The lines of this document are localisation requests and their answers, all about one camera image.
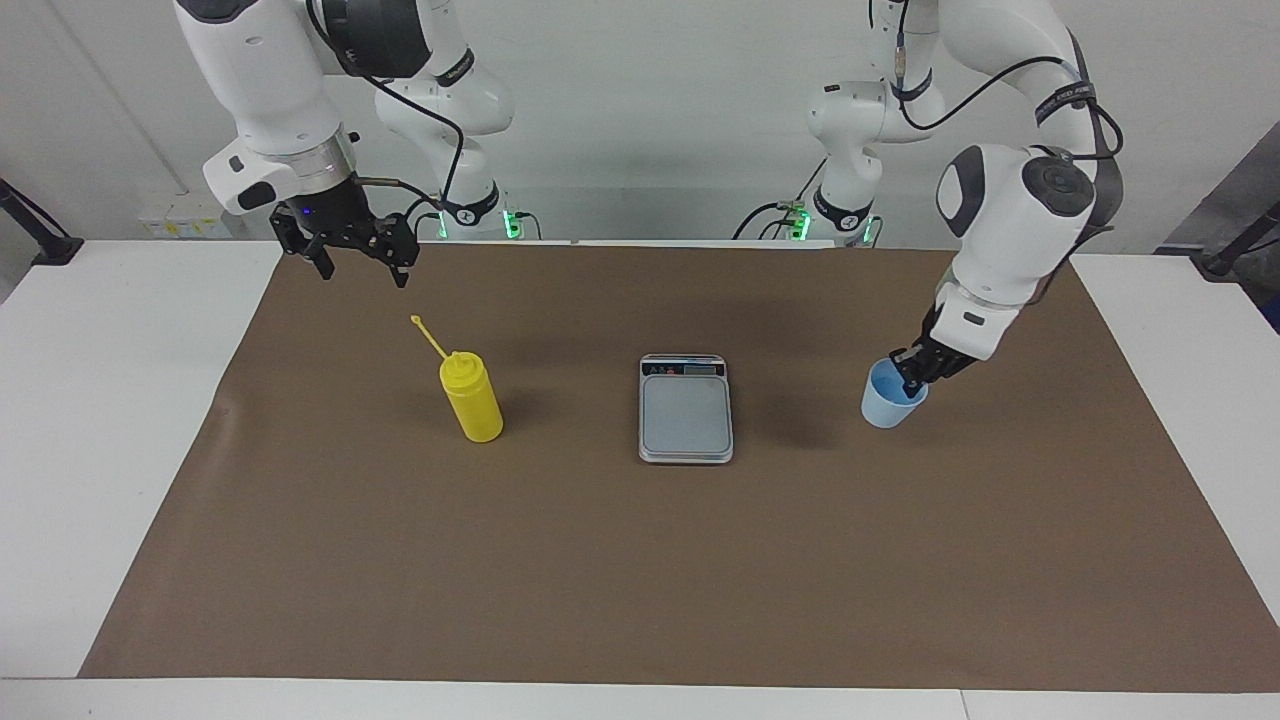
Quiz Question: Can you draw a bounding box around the light blue plastic cup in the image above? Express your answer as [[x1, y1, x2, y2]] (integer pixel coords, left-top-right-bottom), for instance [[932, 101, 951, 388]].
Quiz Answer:
[[861, 358, 931, 430]]

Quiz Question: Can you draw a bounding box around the yellow squeeze seasoning bottle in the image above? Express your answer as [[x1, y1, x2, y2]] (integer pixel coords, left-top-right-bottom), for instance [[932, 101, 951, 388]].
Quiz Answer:
[[410, 315, 505, 444]]

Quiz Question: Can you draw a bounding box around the silver digital kitchen scale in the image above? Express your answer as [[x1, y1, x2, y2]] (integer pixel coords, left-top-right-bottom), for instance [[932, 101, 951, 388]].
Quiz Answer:
[[638, 353, 735, 466]]

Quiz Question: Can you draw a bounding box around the black clamp stand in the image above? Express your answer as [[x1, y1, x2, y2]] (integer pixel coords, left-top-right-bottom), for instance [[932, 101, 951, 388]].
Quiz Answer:
[[1195, 200, 1280, 278], [0, 178, 84, 267]]

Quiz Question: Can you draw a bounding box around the brown table mat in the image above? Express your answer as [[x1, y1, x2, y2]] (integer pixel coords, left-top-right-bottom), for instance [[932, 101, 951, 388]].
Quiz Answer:
[[78, 240, 1280, 694]]

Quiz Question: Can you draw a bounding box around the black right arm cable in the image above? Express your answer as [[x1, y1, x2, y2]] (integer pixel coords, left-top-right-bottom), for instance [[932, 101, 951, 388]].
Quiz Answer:
[[305, 0, 467, 219]]

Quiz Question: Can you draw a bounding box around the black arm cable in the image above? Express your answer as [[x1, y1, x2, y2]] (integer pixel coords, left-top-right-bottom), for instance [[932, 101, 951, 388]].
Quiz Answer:
[[868, 0, 1126, 166], [305, 0, 467, 219]]

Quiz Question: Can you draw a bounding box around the black right base cable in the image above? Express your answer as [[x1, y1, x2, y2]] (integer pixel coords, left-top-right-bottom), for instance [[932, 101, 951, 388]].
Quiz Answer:
[[400, 195, 448, 241]]

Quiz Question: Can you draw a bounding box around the black base cable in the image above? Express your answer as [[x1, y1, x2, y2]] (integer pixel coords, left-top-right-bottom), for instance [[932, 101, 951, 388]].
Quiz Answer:
[[733, 158, 831, 241], [400, 195, 448, 241]]

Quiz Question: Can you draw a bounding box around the white wall socket box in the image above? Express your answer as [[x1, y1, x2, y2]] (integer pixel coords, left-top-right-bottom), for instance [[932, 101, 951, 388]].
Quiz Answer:
[[138, 190, 233, 239]]

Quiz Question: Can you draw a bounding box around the black left base cable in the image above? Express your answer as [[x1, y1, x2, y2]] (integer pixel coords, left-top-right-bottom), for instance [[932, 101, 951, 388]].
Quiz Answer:
[[733, 158, 831, 241]]

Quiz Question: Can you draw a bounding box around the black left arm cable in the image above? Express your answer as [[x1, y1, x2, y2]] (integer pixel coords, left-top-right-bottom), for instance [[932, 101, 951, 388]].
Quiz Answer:
[[868, 0, 1126, 166]]

